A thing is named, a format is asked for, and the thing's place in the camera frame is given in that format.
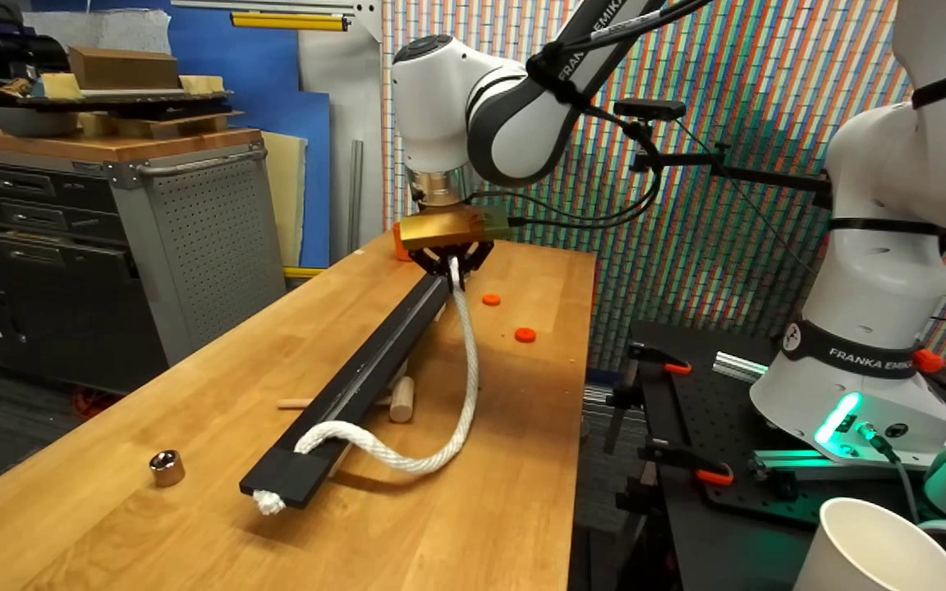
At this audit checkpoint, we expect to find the gold and black gripper body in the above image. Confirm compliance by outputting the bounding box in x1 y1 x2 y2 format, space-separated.
399 206 495 257

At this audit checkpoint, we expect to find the long black bar with hole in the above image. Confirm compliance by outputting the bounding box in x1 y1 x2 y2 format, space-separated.
237 268 467 513

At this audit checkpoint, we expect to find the short wooden dowel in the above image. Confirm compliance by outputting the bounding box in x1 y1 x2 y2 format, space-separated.
384 373 421 426

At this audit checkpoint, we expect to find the cream foam board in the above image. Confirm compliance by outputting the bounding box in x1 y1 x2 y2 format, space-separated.
261 127 313 272

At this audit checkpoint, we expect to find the blue board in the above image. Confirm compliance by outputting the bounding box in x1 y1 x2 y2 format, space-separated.
158 4 336 272

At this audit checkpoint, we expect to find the grey metal cabinet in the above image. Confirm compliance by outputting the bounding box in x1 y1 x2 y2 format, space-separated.
0 127 291 398

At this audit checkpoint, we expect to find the yellow spirit level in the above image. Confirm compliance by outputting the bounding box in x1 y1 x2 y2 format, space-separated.
228 11 353 37

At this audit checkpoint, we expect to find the black perforated mounting table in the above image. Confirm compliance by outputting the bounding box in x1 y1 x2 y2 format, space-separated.
602 324 946 591

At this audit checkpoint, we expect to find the small metal socket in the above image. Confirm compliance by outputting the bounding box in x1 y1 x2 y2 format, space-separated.
146 445 187 490

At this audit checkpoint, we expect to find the stack of wooden boards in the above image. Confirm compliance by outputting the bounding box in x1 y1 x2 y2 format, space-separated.
0 43 242 140

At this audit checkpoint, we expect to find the white paper cup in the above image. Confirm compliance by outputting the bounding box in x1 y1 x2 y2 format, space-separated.
793 495 946 591

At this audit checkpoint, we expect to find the black camera on mount arm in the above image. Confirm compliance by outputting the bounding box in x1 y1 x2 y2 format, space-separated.
611 96 840 211

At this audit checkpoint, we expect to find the orange-handled black clamp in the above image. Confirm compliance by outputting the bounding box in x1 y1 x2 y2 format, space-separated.
641 435 740 492
602 337 701 440

